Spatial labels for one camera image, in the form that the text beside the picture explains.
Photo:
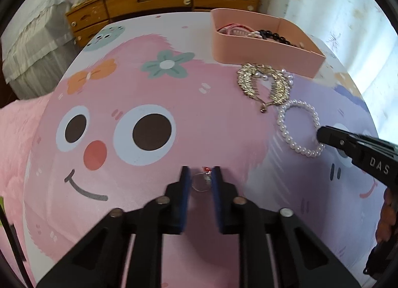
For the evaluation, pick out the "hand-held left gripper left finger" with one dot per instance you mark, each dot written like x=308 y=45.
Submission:
x=185 y=201

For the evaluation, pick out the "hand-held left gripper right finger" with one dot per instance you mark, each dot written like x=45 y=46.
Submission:
x=217 y=201

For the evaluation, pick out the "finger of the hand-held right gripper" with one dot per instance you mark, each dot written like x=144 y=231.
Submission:
x=334 y=137

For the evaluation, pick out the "pink plastic tray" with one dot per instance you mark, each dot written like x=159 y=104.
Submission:
x=255 y=53

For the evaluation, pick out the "person's right hand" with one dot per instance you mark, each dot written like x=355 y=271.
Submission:
x=389 y=216

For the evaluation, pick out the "white floral curtain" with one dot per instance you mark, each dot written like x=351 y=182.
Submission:
x=342 y=20

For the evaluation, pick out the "pink fluffy blanket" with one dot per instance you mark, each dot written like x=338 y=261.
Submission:
x=17 y=157

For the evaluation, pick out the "clear plastic bag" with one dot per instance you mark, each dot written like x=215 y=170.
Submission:
x=79 y=1

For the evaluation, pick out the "bed with white cover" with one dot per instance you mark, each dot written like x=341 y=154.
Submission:
x=34 y=27

